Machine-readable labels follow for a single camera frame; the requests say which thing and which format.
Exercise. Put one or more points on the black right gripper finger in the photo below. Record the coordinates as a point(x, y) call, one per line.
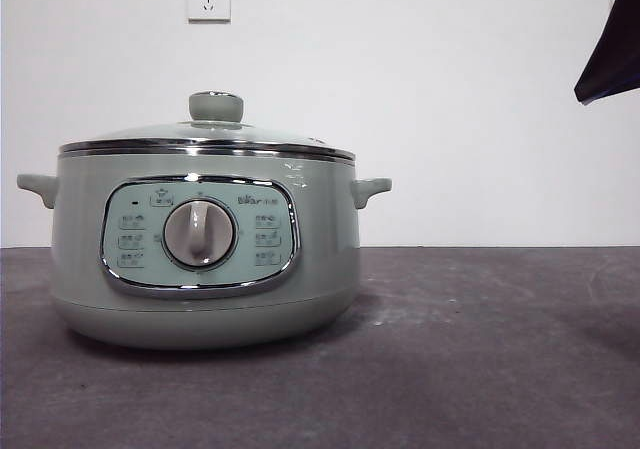
point(620, 59)

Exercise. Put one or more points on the pale green electric pot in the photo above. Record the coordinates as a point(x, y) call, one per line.
point(80, 229)

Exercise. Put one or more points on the glass lid with green knob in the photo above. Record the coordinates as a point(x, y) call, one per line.
point(216, 106)

